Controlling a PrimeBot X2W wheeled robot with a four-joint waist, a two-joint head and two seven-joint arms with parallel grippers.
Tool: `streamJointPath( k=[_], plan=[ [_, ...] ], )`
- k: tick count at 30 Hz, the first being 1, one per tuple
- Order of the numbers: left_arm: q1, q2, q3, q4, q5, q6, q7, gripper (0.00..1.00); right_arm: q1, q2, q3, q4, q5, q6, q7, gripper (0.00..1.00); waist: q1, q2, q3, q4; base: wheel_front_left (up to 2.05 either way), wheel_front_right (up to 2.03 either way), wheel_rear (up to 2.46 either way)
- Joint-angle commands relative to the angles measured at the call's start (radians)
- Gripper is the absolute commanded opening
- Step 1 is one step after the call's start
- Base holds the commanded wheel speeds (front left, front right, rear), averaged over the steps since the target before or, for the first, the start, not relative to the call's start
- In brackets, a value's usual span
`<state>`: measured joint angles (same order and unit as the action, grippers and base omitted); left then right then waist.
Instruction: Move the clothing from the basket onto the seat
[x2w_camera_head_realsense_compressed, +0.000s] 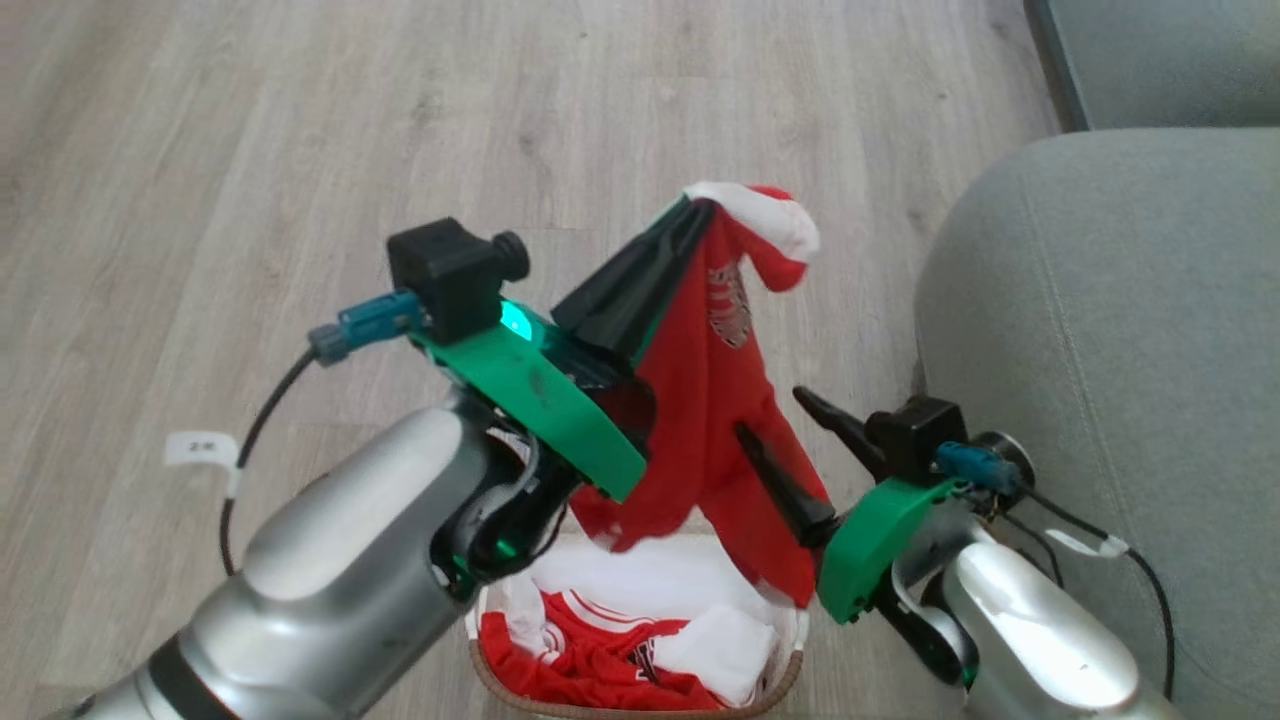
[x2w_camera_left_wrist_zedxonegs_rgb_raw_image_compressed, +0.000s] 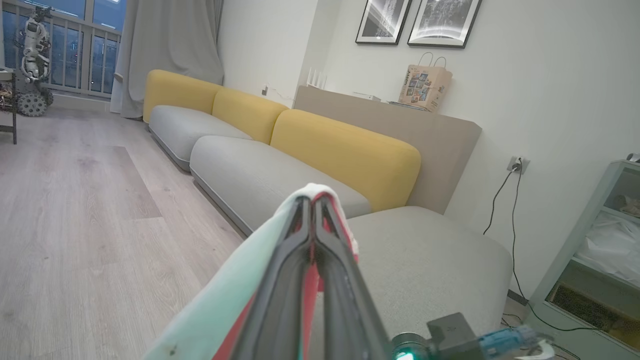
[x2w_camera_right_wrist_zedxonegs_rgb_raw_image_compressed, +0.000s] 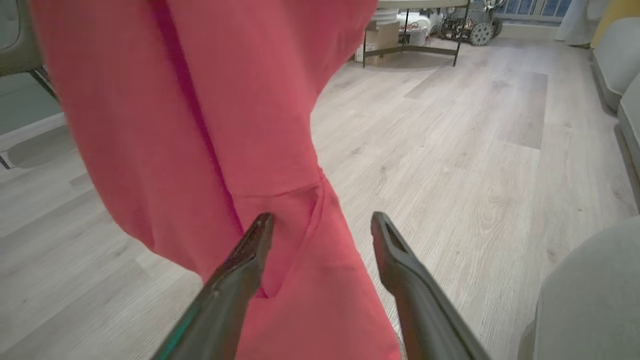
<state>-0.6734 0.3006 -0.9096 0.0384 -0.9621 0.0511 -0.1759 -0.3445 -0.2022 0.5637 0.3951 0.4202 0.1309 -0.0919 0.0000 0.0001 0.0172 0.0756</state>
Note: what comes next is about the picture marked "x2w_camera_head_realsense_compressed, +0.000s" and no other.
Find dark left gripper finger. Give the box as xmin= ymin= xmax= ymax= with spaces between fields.
xmin=590 ymin=203 xmax=718 ymax=364
xmin=552 ymin=198 xmax=702 ymax=347

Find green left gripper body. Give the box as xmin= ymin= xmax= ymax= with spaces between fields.
xmin=413 ymin=298 xmax=658 ymax=503

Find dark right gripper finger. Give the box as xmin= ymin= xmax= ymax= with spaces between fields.
xmin=792 ymin=387 xmax=889 ymax=482
xmin=734 ymin=422 xmax=838 ymax=550

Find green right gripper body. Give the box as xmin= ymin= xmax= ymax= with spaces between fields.
xmin=817 ymin=477 xmax=965 ymax=627

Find plain red printed garment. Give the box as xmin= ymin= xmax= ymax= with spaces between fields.
xmin=568 ymin=181 xmax=834 ymax=609

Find white garment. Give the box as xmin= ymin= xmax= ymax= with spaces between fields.
xmin=654 ymin=602 xmax=780 ymax=709

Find red jersey with striped trim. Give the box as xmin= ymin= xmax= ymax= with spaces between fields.
xmin=479 ymin=588 xmax=723 ymax=712

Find cream basket with brown rim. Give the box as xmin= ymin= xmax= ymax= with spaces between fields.
xmin=464 ymin=530 xmax=810 ymax=720

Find grey sofa seat section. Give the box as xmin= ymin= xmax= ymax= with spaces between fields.
xmin=1024 ymin=0 xmax=1280 ymax=134

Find grey fabric sofa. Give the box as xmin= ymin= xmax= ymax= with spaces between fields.
xmin=914 ymin=127 xmax=1280 ymax=720

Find black cable with blue plug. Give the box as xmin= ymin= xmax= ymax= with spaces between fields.
xmin=219 ymin=291 xmax=427 ymax=580
xmin=934 ymin=442 xmax=1177 ymax=703

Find white cable label tag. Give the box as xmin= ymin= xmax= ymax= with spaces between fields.
xmin=164 ymin=431 xmax=244 ymax=499
xmin=1044 ymin=527 xmax=1132 ymax=560

